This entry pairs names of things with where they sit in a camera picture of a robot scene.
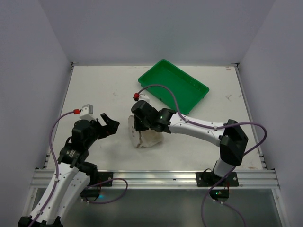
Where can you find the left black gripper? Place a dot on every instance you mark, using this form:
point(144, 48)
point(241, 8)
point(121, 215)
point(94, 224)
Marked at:
point(103, 127)

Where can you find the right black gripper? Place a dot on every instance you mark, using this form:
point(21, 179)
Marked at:
point(140, 121)

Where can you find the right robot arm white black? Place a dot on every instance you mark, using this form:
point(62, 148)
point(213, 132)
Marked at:
point(229, 137)

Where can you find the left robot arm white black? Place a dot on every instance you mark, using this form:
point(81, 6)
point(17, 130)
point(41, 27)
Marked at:
point(72, 173)

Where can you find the green plastic tray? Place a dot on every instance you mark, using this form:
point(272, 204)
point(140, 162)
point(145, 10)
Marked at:
point(187, 90)

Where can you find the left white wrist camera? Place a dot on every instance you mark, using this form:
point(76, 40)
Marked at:
point(86, 112)

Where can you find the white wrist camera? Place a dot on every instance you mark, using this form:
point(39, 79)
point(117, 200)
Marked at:
point(86, 112)
point(141, 97)

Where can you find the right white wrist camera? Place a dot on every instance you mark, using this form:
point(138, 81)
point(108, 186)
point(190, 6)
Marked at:
point(141, 97)

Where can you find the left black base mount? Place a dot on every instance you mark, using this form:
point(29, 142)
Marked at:
point(95, 192)

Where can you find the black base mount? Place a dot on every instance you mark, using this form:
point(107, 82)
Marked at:
point(95, 192)
point(221, 191)

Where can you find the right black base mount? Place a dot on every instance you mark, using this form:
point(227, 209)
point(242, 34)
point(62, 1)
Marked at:
point(221, 191)

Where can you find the aluminium rail frame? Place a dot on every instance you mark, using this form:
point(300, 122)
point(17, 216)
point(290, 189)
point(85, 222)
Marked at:
point(165, 174)

